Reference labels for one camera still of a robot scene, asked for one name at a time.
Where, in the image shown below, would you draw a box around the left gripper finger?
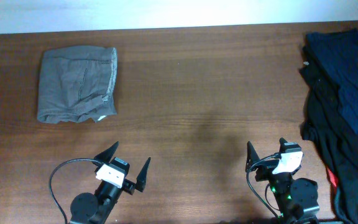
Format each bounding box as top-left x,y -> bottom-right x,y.
135,157 -> 151,192
94,141 -> 119,163

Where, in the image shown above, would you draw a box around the navy blue garment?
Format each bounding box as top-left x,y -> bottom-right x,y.
306,29 -> 358,136

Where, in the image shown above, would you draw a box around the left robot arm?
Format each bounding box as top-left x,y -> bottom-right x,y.
70,142 -> 151,224

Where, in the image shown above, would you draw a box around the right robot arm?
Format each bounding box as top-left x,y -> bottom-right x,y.
245,138 -> 319,223

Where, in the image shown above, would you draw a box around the red garment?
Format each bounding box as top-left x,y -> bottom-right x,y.
326,167 -> 339,189

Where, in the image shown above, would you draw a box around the black garment with white letter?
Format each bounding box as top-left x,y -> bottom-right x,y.
300,47 -> 358,223

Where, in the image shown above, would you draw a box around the folded grey trousers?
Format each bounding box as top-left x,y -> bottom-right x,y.
37,45 -> 117,124

